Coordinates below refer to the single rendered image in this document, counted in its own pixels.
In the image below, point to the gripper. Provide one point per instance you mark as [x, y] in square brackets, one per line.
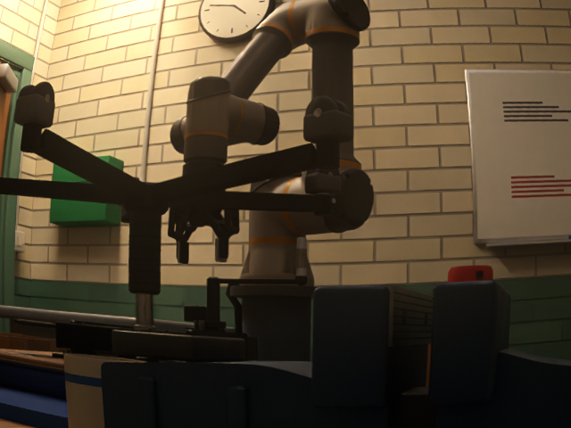
[205, 168]

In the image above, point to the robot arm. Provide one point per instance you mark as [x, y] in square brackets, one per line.
[332, 67]

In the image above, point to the black chair star base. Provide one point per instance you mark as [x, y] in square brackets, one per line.
[145, 196]

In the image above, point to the black lever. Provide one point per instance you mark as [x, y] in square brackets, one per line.
[259, 281]

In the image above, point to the black tension knob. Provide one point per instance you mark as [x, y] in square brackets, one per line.
[195, 312]

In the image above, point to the black chair tilt mechanism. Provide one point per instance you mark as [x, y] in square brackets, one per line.
[178, 345]

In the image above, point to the dark blue bin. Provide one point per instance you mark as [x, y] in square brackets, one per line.
[468, 339]
[350, 339]

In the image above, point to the black castor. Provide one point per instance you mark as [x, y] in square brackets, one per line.
[33, 104]

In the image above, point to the chrome gas cylinder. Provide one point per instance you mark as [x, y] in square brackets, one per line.
[143, 307]

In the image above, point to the cardboard box blue stripe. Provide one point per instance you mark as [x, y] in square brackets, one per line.
[82, 397]

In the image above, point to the grey ribbed radiator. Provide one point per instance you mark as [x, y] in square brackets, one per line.
[410, 312]

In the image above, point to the blue crate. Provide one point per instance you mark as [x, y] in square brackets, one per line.
[31, 401]

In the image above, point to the red box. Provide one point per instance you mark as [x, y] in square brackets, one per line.
[468, 273]

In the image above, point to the white notice board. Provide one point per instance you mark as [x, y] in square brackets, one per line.
[517, 156]

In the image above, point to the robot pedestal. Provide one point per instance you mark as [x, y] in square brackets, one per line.
[276, 321]

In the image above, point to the green wall box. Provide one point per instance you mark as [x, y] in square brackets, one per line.
[85, 205]

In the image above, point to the cream wall conduit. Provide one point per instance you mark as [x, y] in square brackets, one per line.
[149, 111]

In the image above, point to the grey rail pipe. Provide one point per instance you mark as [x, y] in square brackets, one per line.
[67, 314]

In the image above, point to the white wall socket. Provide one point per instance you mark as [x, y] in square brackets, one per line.
[20, 241]

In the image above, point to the brown door green frame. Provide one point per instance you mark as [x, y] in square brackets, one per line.
[9, 200]

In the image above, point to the white wall clock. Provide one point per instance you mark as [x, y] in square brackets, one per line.
[232, 18]

